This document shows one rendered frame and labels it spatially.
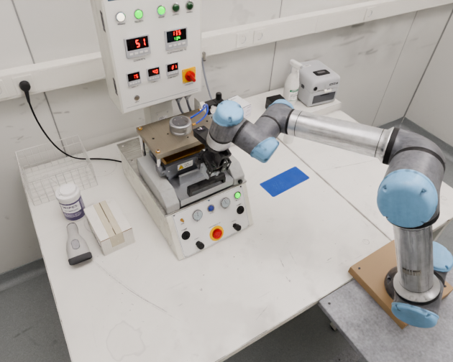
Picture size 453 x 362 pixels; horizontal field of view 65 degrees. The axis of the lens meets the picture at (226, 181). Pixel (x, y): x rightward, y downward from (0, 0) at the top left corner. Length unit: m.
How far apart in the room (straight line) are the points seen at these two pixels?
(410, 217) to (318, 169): 0.95
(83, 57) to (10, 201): 0.80
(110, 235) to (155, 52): 0.66
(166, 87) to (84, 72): 0.41
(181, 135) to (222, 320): 0.64
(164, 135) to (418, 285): 0.90
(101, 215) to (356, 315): 0.97
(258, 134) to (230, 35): 0.97
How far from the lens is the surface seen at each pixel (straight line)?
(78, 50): 1.65
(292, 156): 1.81
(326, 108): 2.15
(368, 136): 0.97
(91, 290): 1.35
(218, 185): 1.30
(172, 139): 1.27
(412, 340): 1.38
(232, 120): 0.93
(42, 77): 1.62
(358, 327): 1.33
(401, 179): 0.83
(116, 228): 1.36
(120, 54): 1.25
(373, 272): 1.41
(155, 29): 1.26
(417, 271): 1.05
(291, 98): 2.07
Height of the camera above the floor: 1.88
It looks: 44 degrees down
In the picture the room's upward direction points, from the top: 3 degrees clockwise
